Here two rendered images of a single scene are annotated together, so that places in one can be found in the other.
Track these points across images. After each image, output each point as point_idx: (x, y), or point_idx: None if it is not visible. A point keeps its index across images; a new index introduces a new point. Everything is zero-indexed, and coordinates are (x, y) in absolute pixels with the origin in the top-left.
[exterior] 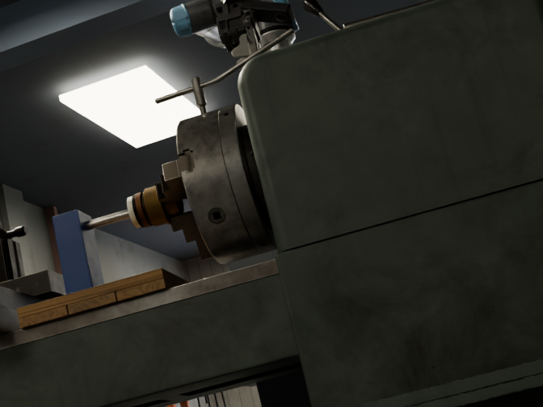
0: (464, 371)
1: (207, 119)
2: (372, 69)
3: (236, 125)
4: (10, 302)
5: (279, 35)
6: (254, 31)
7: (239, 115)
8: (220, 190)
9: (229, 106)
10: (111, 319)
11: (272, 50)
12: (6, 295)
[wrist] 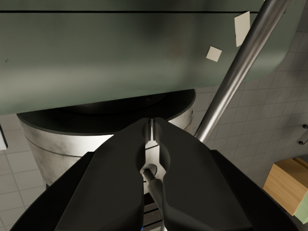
0: None
1: (189, 132)
2: None
3: (192, 92)
4: (145, 199)
5: (278, 20)
6: (233, 219)
7: (164, 109)
8: None
9: (182, 119)
10: None
11: (297, 23)
12: (150, 200)
